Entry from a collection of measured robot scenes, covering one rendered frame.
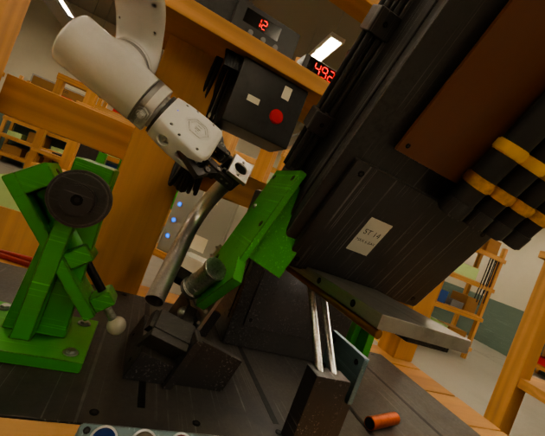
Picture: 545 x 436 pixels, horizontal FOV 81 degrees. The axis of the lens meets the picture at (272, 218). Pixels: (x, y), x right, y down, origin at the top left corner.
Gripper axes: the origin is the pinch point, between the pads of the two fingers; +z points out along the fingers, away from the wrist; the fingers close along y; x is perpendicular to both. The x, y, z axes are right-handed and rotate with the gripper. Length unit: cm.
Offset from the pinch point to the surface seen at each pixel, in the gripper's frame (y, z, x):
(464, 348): -23.0, 32.4, -21.4
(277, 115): 23.3, 2.8, -3.7
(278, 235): -11.4, 9.9, -5.7
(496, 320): 513, 925, 193
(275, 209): -10.2, 6.4, -8.4
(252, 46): 27.7, -11.0, -8.8
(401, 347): 12, 90, 19
